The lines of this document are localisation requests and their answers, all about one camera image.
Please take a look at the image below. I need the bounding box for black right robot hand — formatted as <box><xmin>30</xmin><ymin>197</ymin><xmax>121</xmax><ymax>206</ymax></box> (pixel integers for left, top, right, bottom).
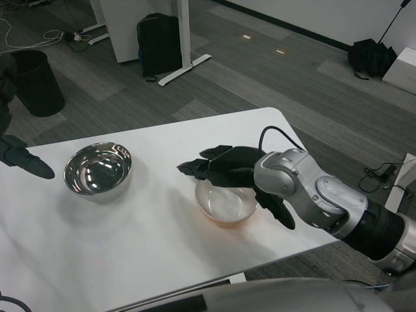
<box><xmin>176</xmin><ymin>145</ymin><xmax>296</xmax><ymax>231</ymax></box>

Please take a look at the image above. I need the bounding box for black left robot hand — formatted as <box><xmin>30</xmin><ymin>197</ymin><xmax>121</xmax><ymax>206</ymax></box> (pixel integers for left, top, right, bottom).
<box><xmin>0</xmin><ymin>51</ymin><xmax>56</xmax><ymax>180</ymax></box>

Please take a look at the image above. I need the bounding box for translucent orange plastic bowl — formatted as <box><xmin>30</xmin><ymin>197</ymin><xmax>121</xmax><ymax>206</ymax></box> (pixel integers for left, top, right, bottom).
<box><xmin>194</xmin><ymin>178</ymin><xmax>260</xmax><ymax>229</ymax></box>

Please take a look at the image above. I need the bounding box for shiny steel bowl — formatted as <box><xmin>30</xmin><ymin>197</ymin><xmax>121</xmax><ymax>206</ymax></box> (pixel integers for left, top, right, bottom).
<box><xmin>63</xmin><ymin>141</ymin><xmax>135</xmax><ymax>205</ymax></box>

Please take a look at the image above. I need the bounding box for black waste bin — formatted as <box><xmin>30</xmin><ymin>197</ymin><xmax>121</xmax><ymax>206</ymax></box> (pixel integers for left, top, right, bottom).
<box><xmin>8</xmin><ymin>49</ymin><xmax>66</xmax><ymax>118</ymax></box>

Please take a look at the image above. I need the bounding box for black floor power strip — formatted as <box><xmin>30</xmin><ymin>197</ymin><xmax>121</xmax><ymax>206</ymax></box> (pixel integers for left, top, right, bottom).
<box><xmin>62</xmin><ymin>30</ymin><xmax>86</xmax><ymax>44</ymax></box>

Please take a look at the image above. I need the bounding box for black backpack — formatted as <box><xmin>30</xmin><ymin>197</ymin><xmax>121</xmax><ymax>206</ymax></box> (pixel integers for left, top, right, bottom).
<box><xmin>136</xmin><ymin>12</ymin><xmax>184</xmax><ymax>83</ymax></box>

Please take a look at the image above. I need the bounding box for white standing desk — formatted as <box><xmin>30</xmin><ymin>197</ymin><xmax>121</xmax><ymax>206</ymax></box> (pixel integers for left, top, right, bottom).
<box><xmin>83</xmin><ymin>0</ymin><xmax>214</xmax><ymax>87</ymax></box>

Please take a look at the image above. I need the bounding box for white furniture leg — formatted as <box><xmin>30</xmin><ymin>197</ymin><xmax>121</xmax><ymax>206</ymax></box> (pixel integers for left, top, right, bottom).
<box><xmin>384</xmin><ymin>151</ymin><xmax>416</xmax><ymax>213</ymax></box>

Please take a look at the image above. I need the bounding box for black fabric bag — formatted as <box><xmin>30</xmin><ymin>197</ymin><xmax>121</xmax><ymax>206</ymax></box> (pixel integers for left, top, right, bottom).
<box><xmin>346</xmin><ymin>38</ymin><xmax>398</xmax><ymax>81</ymax></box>

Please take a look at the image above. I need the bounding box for white box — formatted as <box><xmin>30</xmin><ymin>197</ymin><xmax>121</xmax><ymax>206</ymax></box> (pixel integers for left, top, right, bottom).
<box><xmin>381</xmin><ymin>46</ymin><xmax>416</xmax><ymax>89</ymax></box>

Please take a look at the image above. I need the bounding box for black stand pole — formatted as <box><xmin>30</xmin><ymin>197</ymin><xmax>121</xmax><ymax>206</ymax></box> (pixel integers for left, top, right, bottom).
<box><xmin>376</xmin><ymin>0</ymin><xmax>412</xmax><ymax>45</ymax></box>

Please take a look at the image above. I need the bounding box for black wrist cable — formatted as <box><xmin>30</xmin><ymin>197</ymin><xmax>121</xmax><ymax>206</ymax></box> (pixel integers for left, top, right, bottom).
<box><xmin>258</xmin><ymin>125</ymin><xmax>308</xmax><ymax>154</ymax></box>

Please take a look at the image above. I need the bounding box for white floor cable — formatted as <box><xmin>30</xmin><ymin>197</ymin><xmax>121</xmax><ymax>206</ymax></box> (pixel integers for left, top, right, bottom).
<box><xmin>0</xmin><ymin>12</ymin><xmax>66</xmax><ymax>53</ymax></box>

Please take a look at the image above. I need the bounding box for black power adapter with cable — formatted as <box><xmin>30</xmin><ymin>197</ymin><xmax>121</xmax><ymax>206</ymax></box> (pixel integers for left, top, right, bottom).
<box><xmin>358</xmin><ymin>162</ymin><xmax>398</xmax><ymax>193</ymax></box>

